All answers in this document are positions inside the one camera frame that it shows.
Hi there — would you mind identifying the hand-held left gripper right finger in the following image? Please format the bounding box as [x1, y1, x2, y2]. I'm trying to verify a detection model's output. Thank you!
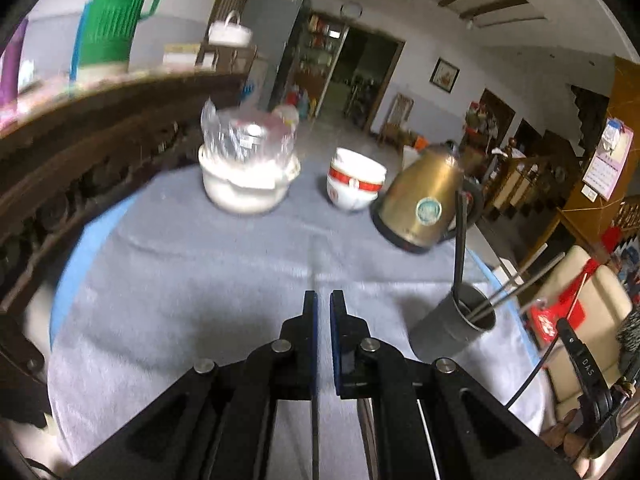
[329, 289, 581, 480]

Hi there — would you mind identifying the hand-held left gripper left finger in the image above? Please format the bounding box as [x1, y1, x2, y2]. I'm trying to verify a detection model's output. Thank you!
[65, 290, 319, 480]

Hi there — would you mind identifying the slim dark wooden chopstick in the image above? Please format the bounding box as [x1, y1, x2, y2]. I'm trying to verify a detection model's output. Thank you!
[361, 400, 381, 480]
[311, 247, 321, 480]

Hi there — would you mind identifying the grey metal chopstick holder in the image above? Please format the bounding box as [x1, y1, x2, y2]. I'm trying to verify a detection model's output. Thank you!
[407, 282, 497, 361]

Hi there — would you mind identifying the person's right hand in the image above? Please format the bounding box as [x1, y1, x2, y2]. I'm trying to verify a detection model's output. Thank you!
[542, 407, 601, 466]

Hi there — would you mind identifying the dark patterned cloth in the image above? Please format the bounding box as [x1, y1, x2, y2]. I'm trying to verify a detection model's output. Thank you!
[615, 305, 640, 361]

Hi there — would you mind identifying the red plastic child chair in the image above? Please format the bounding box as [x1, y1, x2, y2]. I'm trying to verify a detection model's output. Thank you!
[530, 300, 586, 341]

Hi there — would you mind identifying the beige armchair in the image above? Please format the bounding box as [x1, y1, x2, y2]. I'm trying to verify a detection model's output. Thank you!
[520, 245, 633, 436]

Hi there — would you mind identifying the grey table cloth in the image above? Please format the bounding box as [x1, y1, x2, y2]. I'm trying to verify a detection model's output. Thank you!
[47, 147, 548, 480]

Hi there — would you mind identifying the small white stool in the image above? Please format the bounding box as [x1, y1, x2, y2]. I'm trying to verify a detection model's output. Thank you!
[492, 257, 521, 281]

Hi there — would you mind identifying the red banded white bowl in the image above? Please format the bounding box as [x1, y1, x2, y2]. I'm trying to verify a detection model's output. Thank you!
[327, 167, 383, 196]

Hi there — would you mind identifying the white plastic pot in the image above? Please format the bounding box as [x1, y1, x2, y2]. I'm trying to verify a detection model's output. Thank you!
[198, 145, 301, 213]

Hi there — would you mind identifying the bronze electric kettle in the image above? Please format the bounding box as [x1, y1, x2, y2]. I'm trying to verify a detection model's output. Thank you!
[370, 141, 485, 255]

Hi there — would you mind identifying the wooden stair railing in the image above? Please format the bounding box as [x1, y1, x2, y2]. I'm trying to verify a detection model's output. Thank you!
[482, 145, 581, 221]

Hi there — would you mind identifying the wooden dining chair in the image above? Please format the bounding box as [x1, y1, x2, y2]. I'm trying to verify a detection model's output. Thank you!
[382, 92, 415, 143]

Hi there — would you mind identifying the blue table cloth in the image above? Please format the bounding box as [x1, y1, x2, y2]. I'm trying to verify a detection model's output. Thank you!
[49, 190, 546, 361]

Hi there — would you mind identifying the carved dark wooden sideboard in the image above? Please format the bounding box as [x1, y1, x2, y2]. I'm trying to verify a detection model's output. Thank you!
[0, 70, 251, 426]

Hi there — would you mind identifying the grey refrigerator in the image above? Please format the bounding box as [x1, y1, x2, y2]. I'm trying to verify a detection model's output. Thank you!
[241, 0, 311, 111]

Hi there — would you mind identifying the colourful sideboard mat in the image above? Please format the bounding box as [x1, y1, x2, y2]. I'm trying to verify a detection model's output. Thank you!
[0, 72, 131, 126]

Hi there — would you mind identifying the blue thermos flask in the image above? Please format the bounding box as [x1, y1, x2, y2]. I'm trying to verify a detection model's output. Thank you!
[70, 2, 93, 83]

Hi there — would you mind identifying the green thermos flask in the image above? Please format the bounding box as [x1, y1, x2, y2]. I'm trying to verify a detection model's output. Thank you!
[77, 0, 170, 73]

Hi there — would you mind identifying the purple bottle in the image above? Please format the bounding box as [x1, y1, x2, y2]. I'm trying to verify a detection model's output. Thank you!
[0, 20, 28, 108]

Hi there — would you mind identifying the black cable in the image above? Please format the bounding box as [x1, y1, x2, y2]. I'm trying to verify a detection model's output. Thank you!
[505, 317, 573, 408]

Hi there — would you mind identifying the pink wall calendar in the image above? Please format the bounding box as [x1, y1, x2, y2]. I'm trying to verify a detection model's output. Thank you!
[581, 117, 635, 201]

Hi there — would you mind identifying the framed wall picture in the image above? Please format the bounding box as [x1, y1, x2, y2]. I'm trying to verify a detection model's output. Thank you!
[430, 57, 461, 93]

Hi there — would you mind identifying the white lidded pot with handle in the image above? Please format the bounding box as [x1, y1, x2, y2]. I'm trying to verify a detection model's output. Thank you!
[207, 10, 253, 47]

